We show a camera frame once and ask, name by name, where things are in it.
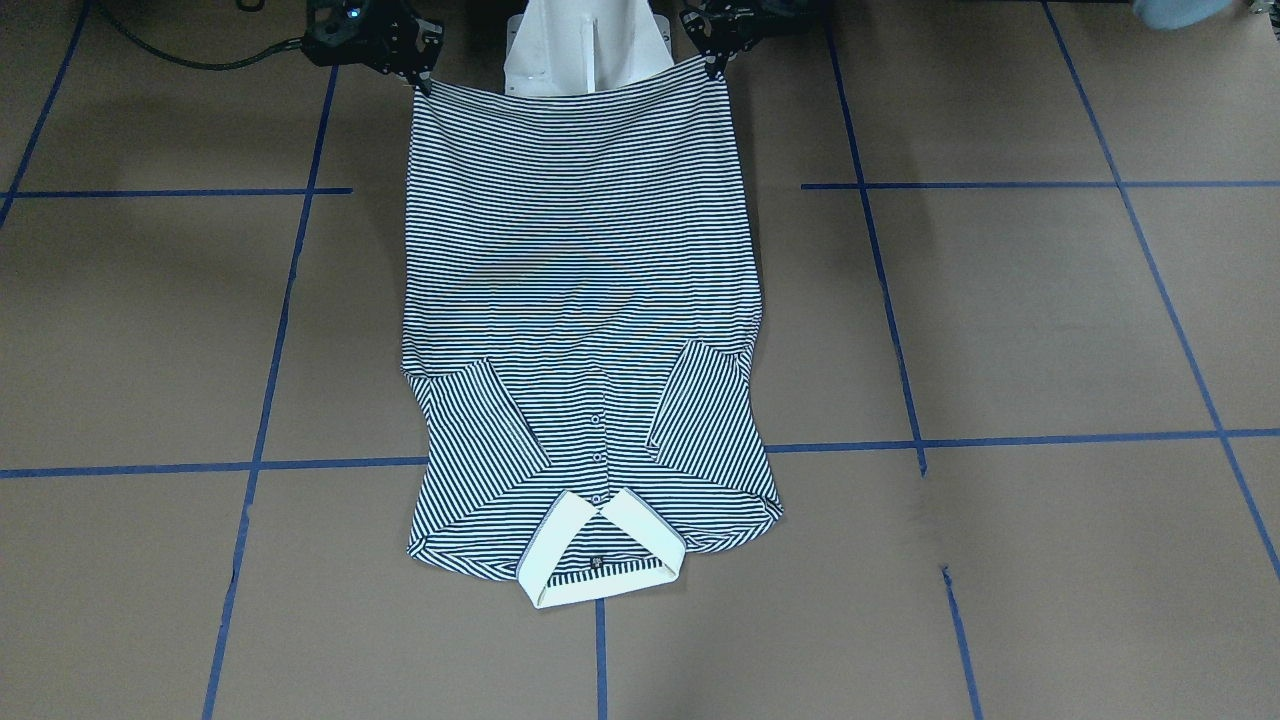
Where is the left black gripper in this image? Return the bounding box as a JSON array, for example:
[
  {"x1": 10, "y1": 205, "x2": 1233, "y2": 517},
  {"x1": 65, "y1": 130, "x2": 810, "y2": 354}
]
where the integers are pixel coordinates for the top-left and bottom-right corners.
[{"x1": 680, "y1": 1, "x2": 817, "y2": 81}]

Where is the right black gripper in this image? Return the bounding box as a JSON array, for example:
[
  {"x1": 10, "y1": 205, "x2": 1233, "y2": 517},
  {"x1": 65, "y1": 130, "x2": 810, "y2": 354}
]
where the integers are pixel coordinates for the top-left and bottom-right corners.
[{"x1": 302, "y1": 1, "x2": 445, "y2": 97}]

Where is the striped polo shirt white collar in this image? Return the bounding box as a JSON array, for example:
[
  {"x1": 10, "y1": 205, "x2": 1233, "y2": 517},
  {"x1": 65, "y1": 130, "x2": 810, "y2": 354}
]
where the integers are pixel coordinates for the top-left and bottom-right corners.
[{"x1": 399, "y1": 58, "x2": 785, "y2": 609}]

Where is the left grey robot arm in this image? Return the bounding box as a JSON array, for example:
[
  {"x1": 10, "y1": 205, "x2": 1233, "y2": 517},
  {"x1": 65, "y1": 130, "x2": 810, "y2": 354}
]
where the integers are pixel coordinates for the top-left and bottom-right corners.
[{"x1": 678, "y1": 1, "x2": 1231, "y2": 79}]

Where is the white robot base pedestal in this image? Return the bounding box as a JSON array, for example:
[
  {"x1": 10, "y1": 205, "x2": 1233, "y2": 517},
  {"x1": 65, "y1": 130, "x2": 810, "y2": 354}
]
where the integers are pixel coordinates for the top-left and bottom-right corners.
[{"x1": 503, "y1": 1, "x2": 675, "y2": 97}]

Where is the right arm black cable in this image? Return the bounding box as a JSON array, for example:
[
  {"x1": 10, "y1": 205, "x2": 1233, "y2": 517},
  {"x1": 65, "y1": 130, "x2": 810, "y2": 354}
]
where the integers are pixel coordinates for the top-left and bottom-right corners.
[{"x1": 90, "y1": 0, "x2": 307, "y2": 73}]

